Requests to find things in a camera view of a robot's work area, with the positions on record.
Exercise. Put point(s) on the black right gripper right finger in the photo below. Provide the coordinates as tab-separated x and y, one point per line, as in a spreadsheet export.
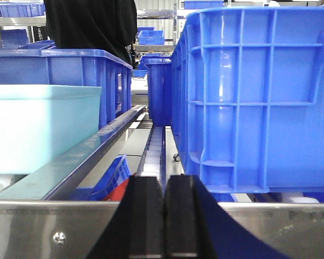
197	227

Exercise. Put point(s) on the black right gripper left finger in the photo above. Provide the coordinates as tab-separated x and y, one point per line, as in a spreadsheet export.
136	228

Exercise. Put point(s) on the light blue plastic bin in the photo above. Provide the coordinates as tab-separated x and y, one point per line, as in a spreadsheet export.
39	122

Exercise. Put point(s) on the dark blue crate behind bin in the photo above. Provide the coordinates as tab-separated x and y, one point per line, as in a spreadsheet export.
76	67

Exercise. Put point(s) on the blue bin on shelf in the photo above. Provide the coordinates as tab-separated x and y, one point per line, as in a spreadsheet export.
151	37

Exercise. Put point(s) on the blue bin top left shelf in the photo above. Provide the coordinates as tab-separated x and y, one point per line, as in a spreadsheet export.
12	9

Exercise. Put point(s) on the dark blue crate below rack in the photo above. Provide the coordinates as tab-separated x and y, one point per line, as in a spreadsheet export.
117	173

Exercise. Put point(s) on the white roller track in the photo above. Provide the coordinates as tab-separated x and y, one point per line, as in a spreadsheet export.
151	160

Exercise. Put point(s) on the large dark blue crate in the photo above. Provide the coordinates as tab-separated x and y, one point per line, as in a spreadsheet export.
248	98

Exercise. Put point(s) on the far dark blue crate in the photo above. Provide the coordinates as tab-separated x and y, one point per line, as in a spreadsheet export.
159	80

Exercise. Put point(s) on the person in black clothing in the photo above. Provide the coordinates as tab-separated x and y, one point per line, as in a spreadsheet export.
105	25

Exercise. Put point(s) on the steel roller rack side rail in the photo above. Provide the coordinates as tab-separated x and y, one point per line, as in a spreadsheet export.
58	179

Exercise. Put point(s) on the steel roller rack front rail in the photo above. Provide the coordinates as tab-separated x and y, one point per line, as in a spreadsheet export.
68	229

